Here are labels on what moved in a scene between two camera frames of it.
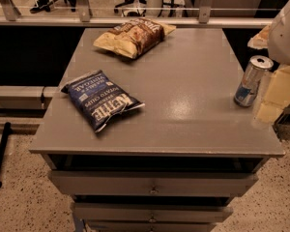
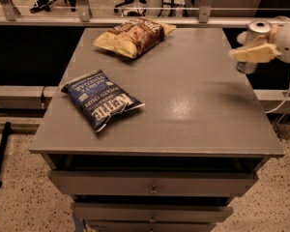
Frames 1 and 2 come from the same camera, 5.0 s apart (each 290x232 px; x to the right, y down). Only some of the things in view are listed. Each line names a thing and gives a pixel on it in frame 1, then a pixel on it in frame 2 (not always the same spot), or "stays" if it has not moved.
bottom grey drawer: [154, 226] stays
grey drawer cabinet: [171, 165] stays
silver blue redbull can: [248, 87] -> [257, 33]
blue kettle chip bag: [99, 101] stays
